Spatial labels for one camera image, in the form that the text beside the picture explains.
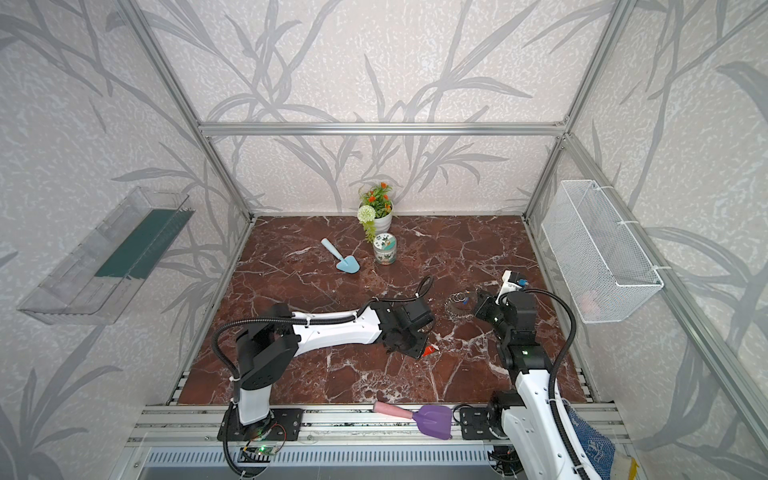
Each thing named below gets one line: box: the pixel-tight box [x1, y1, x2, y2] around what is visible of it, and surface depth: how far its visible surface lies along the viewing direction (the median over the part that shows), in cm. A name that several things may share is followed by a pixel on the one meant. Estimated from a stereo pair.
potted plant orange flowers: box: [357, 182, 394, 243], surface depth 107 cm
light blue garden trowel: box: [320, 238, 361, 274], surface depth 107 cm
